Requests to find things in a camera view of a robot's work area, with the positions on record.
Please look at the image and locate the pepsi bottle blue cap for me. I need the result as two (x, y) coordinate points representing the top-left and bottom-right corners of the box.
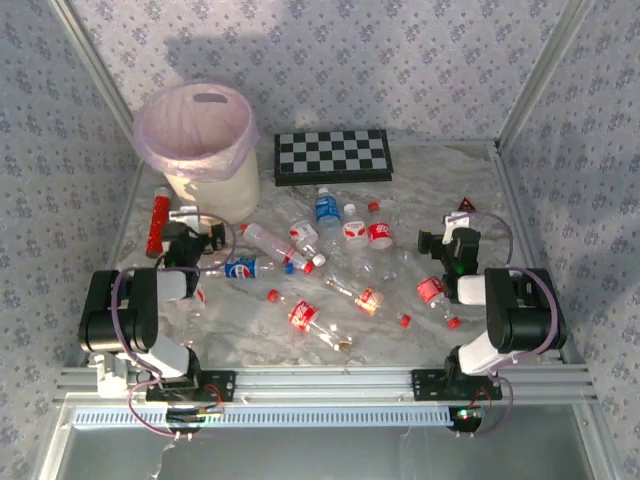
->
(223, 255), (297, 280)

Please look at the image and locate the clear bottle red cap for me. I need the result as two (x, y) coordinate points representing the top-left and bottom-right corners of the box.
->
(240, 222), (316, 276)

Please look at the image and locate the long red label cola bottle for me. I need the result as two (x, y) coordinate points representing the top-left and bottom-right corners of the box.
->
(322, 275), (413, 329)
(266, 288), (355, 353)
(415, 275), (463, 331)

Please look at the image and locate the clear bottle red label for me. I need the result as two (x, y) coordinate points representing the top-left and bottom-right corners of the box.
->
(162, 284), (211, 331)

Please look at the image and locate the small white red label bottle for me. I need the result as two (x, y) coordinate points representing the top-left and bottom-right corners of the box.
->
(341, 203), (370, 250)

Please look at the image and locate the white red label long bottle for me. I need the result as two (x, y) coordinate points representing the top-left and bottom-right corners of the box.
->
(275, 202), (328, 267)

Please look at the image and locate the red cylindrical tube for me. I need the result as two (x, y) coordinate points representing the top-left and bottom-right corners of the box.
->
(145, 186), (172, 260)

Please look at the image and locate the black white folded chessboard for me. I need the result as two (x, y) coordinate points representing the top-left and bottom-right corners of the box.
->
(273, 128), (395, 188)

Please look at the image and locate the small circuit board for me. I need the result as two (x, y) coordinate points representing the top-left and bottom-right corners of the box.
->
(449, 405), (489, 432)
(164, 405), (225, 432)

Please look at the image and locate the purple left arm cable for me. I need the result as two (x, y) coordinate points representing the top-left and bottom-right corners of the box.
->
(110, 212), (237, 440)

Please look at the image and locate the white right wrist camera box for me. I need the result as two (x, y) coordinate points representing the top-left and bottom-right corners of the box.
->
(442, 211), (472, 242)

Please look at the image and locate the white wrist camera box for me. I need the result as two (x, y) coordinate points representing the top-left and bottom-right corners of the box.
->
(442, 211), (472, 242)
(168, 204), (202, 232)

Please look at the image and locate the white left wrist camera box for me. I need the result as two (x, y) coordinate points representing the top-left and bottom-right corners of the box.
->
(168, 204), (202, 232)

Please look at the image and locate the aluminium table side rail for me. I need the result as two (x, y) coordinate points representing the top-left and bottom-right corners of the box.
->
(102, 162), (147, 274)
(492, 142), (586, 364)

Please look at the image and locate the white plastic bracket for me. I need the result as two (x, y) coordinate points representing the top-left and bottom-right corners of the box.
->
(92, 352), (129, 400)

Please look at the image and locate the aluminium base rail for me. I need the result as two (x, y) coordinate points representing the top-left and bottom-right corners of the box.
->
(56, 366), (600, 404)

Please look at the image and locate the white slotted cable duct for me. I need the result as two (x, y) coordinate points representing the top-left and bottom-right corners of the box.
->
(71, 404), (454, 430)

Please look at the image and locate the aluminium frame post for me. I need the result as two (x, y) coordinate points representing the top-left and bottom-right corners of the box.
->
(497, 0), (599, 149)
(49, 0), (137, 124)

